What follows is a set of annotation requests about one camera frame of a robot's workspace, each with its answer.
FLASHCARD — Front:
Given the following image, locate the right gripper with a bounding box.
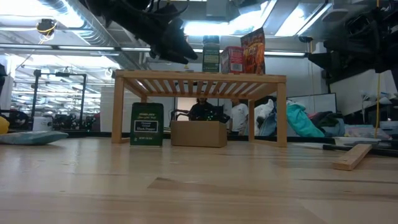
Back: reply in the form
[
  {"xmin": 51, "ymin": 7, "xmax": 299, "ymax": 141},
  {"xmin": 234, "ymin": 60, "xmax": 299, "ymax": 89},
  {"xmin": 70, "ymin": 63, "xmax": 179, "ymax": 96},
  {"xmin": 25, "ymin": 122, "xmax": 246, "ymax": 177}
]
[{"xmin": 307, "ymin": 9, "xmax": 392, "ymax": 84}]

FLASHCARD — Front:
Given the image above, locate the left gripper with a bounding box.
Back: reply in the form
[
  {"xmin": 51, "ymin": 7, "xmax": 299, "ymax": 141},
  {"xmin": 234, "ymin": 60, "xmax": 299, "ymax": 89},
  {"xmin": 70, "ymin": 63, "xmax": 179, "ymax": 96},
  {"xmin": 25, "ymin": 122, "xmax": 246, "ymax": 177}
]
[{"xmin": 105, "ymin": 0, "xmax": 199, "ymax": 65}]

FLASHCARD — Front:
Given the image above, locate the green oregano spice jar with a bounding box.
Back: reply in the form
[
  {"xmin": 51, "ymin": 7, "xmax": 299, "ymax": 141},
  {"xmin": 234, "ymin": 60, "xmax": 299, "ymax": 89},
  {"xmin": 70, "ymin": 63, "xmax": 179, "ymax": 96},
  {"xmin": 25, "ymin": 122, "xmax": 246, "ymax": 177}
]
[{"xmin": 202, "ymin": 35, "xmax": 221, "ymax": 73}]

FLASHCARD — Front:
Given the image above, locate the red smoked paprika tin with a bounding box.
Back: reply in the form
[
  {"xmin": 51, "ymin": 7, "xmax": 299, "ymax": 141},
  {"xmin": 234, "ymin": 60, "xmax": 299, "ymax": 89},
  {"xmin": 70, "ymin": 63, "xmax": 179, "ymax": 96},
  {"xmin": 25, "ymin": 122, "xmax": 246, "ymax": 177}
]
[{"xmin": 220, "ymin": 46, "xmax": 245, "ymax": 74}]

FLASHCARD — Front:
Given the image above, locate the orange spice packet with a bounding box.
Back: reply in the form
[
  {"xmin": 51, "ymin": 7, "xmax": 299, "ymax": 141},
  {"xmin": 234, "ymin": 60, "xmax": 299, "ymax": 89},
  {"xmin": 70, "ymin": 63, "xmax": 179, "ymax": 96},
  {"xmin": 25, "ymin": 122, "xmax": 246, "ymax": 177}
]
[{"xmin": 240, "ymin": 27, "xmax": 266, "ymax": 75}]

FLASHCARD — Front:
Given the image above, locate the dark green pepper tin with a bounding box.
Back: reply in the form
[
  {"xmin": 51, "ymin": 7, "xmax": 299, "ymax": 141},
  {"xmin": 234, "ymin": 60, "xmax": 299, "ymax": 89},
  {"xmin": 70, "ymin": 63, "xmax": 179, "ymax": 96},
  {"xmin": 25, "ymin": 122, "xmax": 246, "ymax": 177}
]
[{"xmin": 129, "ymin": 102, "xmax": 165, "ymax": 147}]

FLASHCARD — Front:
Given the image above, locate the wooden slatted shelf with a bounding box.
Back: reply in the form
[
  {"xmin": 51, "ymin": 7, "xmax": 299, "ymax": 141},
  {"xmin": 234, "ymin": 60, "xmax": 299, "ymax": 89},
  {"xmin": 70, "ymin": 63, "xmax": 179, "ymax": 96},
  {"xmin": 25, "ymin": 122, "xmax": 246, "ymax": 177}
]
[{"xmin": 111, "ymin": 69, "xmax": 287, "ymax": 147}]

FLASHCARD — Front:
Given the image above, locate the pile of clothes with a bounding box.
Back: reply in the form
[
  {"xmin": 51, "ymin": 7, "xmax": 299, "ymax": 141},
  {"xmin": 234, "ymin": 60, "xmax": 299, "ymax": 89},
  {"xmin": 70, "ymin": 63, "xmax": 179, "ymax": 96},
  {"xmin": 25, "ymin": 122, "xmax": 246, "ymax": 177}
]
[{"xmin": 254, "ymin": 99, "xmax": 346, "ymax": 138}]

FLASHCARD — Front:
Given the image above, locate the person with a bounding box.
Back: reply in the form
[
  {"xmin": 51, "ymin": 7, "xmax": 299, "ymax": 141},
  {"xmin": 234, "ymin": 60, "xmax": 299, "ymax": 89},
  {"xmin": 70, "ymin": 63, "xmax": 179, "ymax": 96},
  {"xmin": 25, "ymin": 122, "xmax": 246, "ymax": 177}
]
[
  {"xmin": 229, "ymin": 98, "xmax": 249, "ymax": 134},
  {"xmin": 188, "ymin": 98, "xmax": 216, "ymax": 121}
]

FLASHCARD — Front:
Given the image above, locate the white ice cube tray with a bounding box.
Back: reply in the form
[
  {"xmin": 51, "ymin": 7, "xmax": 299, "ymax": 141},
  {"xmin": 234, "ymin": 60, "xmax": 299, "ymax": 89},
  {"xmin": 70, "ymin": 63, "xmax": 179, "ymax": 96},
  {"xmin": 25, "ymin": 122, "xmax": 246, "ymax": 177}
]
[{"xmin": 335, "ymin": 136, "xmax": 374, "ymax": 145}]

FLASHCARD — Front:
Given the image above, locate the long tube light fixture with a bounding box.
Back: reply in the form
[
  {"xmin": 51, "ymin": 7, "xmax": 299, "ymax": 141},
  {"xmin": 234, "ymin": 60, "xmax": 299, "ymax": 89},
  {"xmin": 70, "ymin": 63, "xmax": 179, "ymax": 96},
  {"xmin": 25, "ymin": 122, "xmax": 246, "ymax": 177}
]
[{"xmin": 0, "ymin": 43, "xmax": 312, "ymax": 58}]

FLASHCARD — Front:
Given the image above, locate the brown cardboard box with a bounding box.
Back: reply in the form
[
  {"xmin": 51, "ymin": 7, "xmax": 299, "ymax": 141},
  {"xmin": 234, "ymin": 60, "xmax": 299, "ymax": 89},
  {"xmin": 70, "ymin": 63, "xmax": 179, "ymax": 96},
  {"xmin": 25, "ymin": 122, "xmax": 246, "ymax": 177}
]
[{"xmin": 170, "ymin": 120, "xmax": 228, "ymax": 148}]

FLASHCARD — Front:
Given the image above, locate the white box appliance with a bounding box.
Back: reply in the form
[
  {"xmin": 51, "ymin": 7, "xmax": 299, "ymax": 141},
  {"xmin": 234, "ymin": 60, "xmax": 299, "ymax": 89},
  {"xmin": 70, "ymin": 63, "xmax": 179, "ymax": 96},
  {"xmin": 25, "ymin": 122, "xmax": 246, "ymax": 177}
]
[{"xmin": 99, "ymin": 85, "xmax": 149, "ymax": 133}]

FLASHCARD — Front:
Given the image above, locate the wooden block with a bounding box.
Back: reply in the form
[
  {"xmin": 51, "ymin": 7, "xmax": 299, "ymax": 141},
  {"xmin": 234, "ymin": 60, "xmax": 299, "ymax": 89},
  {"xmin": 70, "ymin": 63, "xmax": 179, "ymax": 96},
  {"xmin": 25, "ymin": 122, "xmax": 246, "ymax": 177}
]
[{"xmin": 333, "ymin": 143, "xmax": 373, "ymax": 171}]

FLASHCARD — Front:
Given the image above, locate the black ceiling-mounted device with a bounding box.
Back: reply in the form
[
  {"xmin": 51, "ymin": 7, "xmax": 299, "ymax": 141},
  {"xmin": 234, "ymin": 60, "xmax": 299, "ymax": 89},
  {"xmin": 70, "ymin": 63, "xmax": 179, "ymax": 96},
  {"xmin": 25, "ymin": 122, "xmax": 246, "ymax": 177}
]
[{"xmin": 35, "ymin": 18, "xmax": 57, "ymax": 35}]

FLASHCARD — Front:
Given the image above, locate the small white box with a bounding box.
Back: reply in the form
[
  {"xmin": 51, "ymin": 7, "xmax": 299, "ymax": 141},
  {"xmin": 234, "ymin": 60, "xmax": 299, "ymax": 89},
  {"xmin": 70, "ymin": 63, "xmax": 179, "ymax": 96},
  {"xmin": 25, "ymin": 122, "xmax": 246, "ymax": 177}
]
[{"xmin": 30, "ymin": 115, "xmax": 53, "ymax": 132}]

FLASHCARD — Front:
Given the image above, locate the small yellow round object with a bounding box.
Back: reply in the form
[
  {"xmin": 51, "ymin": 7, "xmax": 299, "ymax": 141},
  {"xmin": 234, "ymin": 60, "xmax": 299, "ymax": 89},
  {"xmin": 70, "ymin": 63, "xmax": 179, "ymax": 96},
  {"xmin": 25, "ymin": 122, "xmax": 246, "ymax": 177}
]
[{"xmin": 0, "ymin": 116, "xmax": 11, "ymax": 135}]

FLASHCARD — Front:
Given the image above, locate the black metal stand frame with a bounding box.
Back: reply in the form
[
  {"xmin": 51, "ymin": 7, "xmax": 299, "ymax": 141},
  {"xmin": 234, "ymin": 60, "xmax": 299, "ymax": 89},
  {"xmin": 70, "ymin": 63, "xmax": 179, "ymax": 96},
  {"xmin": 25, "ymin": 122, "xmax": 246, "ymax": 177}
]
[{"xmin": 30, "ymin": 69, "xmax": 88, "ymax": 129}]

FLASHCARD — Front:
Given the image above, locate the black metal table frame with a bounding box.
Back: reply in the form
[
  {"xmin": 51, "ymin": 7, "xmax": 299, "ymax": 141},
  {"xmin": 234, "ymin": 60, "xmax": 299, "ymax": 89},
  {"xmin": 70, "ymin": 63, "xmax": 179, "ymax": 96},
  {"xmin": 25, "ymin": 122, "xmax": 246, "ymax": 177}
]
[{"xmin": 51, "ymin": 130, "xmax": 338, "ymax": 144}]

